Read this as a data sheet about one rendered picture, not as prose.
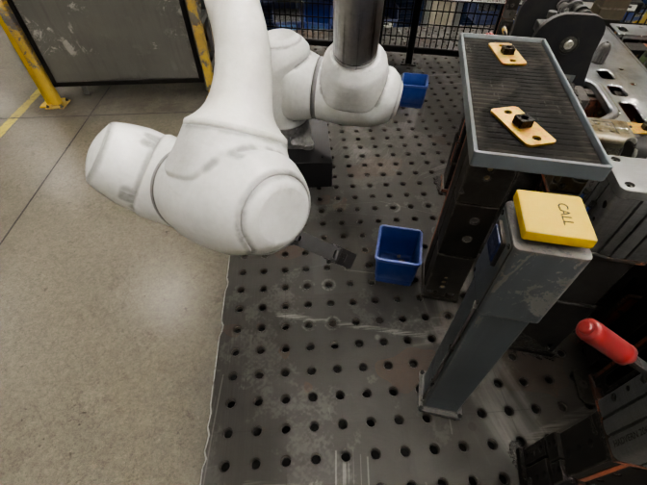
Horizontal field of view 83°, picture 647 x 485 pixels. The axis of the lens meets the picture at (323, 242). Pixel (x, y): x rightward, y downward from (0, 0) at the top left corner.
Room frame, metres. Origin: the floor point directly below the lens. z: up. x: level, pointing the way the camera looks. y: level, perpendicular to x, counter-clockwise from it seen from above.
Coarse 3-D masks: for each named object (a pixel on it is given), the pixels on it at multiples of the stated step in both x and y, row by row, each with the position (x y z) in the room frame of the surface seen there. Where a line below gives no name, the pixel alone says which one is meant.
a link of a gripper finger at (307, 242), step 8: (304, 232) 0.40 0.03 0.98; (304, 240) 0.39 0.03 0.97; (312, 240) 0.39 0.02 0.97; (320, 240) 0.39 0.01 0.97; (304, 248) 0.38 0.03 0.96; (312, 248) 0.38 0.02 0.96; (320, 248) 0.38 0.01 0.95; (328, 248) 0.39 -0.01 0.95; (336, 248) 0.39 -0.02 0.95; (328, 256) 0.38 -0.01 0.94
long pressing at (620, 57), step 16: (608, 32) 1.21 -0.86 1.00; (624, 48) 1.08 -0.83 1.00; (592, 64) 0.97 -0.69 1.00; (608, 64) 0.97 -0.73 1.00; (624, 64) 0.97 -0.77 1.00; (640, 64) 0.97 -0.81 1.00; (592, 80) 0.88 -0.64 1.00; (608, 80) 0.88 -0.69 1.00; (624, 80) 0.88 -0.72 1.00; (640, 80) 0.88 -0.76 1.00; (608, 96) 0.79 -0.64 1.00; (624, 96) 0.80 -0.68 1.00; (640, 96) 0.80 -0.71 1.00; (608, 112) 0.74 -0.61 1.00; (624, 112) 0.73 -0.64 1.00; (640, 112) 0.73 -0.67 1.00
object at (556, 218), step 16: (528, 192) 0.28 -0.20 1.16; (544, 192) 0.28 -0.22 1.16; (528, 208) 0.25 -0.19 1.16; (544, 208) 0.25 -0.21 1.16; (560, 208) 0.25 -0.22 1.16; (576, 208) 0.25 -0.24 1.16; (528, 224) 0.23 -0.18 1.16; (544, 224) 0.23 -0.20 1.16; (560, 224) 0.23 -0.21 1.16; (576, 224) 0.23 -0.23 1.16; (544, 240) 0.22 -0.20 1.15; (560, 240) 0.22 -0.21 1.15; (576, 240) 0.22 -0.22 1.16; (592, 240) 0.21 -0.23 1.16
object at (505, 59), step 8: (496, 48) 0.63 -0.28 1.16; (504, 48) 0.61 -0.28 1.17; (512, 48) 0.61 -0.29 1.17; (496, 56) 0.60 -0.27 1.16; (504, 56) 0.60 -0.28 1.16; (512, 56) 0.60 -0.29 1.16; (520, 56) 0.60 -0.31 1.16; (504, 64) 0.57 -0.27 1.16; (512, 64) 0.57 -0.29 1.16; (520, 64) 0.57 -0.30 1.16
